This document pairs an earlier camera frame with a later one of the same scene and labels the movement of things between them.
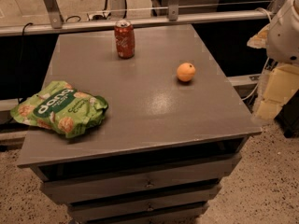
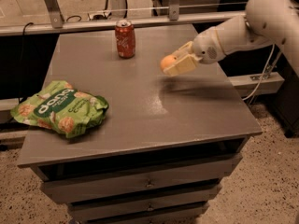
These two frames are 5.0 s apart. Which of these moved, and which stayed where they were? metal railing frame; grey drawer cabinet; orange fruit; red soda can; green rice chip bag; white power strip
Moved: orange fruit
Stayed: red soda can; green rice chip bag; grey drawer cabinet; white power strip; metal railing frame
